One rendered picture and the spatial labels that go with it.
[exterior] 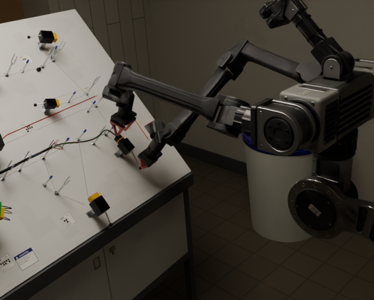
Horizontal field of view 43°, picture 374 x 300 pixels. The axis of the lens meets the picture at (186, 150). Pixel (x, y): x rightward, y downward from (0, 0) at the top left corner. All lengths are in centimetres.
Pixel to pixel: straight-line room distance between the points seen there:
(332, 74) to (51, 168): 116
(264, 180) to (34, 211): 166
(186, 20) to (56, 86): 214
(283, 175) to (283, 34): 107
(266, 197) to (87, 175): 147
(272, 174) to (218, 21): 144
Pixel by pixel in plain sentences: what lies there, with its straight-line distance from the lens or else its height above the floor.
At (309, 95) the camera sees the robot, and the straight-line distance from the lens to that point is 127.
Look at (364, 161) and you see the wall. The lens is 352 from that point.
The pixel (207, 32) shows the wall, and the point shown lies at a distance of 403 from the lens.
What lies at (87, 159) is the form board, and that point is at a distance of 209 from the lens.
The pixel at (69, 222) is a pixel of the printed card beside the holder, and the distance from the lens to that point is 193.
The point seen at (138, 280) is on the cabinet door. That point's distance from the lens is 232.
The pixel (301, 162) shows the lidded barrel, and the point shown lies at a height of 61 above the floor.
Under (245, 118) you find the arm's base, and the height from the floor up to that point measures 147.
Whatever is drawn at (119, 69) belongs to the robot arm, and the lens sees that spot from 144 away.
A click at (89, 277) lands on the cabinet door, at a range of 207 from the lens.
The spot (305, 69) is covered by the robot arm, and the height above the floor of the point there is 147.
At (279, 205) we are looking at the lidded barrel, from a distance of 317.
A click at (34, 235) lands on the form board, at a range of 187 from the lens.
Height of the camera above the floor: 192
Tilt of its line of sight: 24 degrees down
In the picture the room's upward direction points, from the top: 4 degrees counter-clockwise
